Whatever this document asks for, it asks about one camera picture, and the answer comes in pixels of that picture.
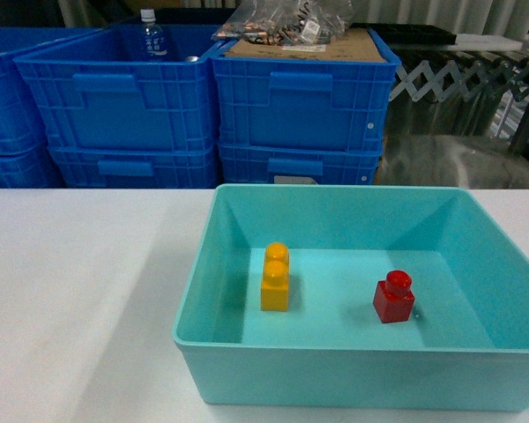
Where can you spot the red toy block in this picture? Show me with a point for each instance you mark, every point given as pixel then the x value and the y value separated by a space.
pixel 393 299

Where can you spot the yellow toy block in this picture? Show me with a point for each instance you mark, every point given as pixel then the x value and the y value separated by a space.
pixel 275 281

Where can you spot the blue crate lower right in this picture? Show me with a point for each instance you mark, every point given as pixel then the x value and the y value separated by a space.
pixel 261 164

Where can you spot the blue crate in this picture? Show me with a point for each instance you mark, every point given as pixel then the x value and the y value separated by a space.
pixel 304 104
pixel 101 91
pixel 261 164
pixel 30 169
pixel 121 169
pixel 21 126

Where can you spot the teal plastic bin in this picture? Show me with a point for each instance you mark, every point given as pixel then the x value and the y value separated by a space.
pixel 464 347

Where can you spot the blue crate lower middle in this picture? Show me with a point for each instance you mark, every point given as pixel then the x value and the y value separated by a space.
pixel 121 169

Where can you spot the blue crate upper right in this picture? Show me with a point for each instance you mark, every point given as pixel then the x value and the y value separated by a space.
pixel 304 104

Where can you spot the clear bag of parts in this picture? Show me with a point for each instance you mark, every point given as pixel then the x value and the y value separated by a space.
pixel 287 23

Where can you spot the brown cardboard sheet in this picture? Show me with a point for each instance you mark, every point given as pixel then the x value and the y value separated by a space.
pixel 356 45

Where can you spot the clear water bottle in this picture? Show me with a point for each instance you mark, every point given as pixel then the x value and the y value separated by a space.
pixel 153 37

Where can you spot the blue crate upper middle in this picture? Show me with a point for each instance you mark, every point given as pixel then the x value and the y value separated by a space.
pixel 101 91

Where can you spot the black tray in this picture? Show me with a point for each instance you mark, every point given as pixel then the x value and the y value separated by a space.
pixel 410 33

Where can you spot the grey expandable roller conveyor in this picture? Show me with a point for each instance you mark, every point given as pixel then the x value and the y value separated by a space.
pixel 439 82

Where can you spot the blue crate lower left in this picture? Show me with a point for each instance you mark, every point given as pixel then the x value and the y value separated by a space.
pixel 30 169

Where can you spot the white foam board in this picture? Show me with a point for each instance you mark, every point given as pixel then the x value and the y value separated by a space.
pixel 478 42

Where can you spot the blue crate upper left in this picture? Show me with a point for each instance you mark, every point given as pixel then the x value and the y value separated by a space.
pixel 21 126

